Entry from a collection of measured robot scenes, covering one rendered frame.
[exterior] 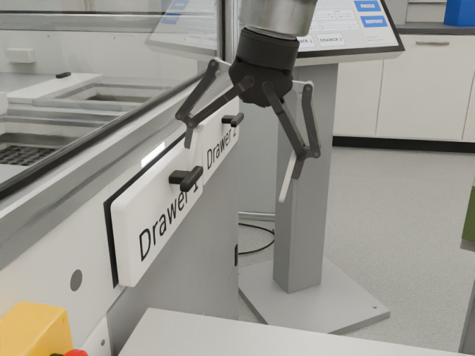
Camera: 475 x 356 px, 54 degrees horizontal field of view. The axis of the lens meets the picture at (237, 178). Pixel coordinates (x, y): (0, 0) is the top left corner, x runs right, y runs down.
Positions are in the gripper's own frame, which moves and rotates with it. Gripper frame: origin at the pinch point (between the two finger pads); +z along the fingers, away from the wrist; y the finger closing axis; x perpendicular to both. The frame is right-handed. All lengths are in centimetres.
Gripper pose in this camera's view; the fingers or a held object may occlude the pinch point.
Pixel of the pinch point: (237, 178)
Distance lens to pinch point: 65.7
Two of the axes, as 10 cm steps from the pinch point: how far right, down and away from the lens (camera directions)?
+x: -2.2, 3.7, -9.0
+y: -9.5, -2.8, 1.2
